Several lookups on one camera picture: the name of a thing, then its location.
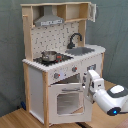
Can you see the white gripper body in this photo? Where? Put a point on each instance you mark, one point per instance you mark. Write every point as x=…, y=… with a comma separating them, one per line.
x=94, y=83

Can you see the white oven door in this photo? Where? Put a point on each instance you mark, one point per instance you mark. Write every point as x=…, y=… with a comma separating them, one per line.
x=68, y=103

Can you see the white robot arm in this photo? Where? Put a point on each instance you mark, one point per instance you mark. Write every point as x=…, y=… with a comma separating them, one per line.
x=112, y=101

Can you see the wooden toy kitchen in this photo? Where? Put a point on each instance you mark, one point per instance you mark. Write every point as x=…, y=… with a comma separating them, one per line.
x=39, y=78

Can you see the white cabinet door with dispenser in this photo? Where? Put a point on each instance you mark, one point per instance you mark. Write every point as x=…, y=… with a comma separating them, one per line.
x=92, y=64

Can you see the right red stove knob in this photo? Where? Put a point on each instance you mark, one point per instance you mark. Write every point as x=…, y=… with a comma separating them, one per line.
x=74, y=69

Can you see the red stove knob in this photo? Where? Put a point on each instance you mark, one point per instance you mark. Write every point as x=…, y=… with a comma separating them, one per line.
x=74, y=69
x=56, y=75

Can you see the grey toy sink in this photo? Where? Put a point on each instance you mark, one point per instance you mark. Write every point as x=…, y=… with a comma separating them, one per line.
x=79, y=51

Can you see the left red stove knob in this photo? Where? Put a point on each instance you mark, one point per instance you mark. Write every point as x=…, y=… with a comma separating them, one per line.
x=56, y=75

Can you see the black toy stovetop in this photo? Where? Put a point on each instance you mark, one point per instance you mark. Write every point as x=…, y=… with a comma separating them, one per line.
x=58, y=58

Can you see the black toy faucet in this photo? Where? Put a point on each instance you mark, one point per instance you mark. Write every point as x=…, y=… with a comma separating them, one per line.
x=71, y=43

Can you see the small metal pot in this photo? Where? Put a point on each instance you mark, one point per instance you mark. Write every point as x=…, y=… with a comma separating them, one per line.
x=49, y=56

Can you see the white microwave door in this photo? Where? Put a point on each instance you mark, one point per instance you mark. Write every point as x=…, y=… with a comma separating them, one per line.
x=92, y=12

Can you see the grey range hood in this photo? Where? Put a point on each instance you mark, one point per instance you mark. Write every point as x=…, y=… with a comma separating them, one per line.
x=48, y=17

